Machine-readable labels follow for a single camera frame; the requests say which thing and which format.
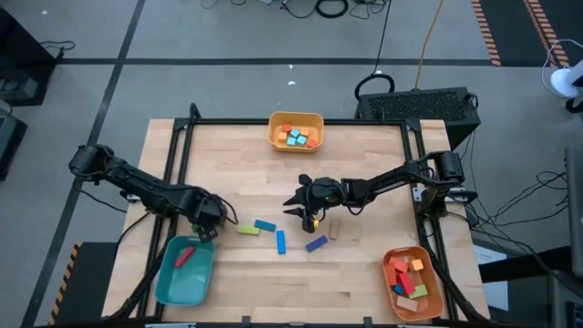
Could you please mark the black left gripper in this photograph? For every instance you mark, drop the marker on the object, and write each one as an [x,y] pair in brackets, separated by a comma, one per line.
[207,212]

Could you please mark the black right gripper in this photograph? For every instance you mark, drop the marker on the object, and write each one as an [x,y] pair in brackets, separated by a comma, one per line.
[330,193]

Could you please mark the red long block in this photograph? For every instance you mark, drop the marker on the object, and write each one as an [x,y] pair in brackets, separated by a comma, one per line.
[184,257]

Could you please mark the natural wood long block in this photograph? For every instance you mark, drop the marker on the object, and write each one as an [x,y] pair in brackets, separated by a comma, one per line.
[334,228]

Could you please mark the lime green long block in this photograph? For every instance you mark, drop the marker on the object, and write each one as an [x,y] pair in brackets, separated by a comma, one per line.
[248,230]

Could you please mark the teal long block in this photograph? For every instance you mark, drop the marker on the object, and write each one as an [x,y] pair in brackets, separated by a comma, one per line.
[264,225]

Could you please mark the red-orange small cube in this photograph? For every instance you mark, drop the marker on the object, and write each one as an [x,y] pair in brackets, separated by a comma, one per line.
[312,143]
[287,128]

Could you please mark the light blue small cube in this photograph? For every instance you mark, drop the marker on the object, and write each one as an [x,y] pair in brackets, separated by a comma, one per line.
[294,133]
[291,141]
[301,140]

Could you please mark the orange small cube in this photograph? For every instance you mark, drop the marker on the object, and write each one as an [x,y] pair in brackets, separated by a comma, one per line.
[282,136]
[304,131]

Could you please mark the orange-red medium block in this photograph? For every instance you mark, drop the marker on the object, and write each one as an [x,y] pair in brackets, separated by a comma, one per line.
[391,275]
[398,264]

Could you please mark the blue medium block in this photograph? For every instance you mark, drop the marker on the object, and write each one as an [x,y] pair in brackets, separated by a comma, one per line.
[398,290]

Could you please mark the orange block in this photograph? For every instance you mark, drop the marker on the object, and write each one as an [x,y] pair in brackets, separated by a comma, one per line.
[417,264]

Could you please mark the pale wood medium block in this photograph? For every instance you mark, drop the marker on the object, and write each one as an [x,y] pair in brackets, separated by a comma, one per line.
[406,304]

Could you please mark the light green medium block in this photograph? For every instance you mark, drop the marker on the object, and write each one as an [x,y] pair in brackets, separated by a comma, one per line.
[418,292]

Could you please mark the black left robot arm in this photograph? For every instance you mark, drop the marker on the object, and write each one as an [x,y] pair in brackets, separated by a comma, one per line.
[136,184]

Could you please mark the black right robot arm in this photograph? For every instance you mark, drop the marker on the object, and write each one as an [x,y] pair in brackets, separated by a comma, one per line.
[391,180]

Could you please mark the dark blue long block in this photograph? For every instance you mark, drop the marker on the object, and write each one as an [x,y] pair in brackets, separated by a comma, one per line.
[316,243]

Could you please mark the teal plastic bin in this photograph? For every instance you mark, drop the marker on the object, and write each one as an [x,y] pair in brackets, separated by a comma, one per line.
[191,282]

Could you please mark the yellow plastic bin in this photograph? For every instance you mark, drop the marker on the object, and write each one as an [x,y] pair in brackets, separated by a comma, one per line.
[314,120]

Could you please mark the black hazard-striped mat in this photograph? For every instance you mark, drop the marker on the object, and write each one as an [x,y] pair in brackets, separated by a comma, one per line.
[510,27]
[86,282]

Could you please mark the black computer case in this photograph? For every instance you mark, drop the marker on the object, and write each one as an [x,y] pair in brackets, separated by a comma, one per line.
[416,107]

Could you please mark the orange plastic bin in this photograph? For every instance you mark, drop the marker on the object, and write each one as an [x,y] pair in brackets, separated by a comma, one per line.
[426,313]

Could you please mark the white paper sheet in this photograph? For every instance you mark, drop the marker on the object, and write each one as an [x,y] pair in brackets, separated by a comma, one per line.
[489,255]

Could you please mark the grey equipment box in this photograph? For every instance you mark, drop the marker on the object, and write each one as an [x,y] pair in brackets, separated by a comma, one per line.
[9,136]

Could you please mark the black cabinet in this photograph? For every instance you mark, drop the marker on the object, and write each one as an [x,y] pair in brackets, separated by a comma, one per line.
[18,54]

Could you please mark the white round device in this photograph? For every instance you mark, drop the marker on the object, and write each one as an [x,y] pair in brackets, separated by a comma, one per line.
[564,82]

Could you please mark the black table frame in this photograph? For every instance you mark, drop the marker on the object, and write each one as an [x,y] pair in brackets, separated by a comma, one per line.
[364,121]

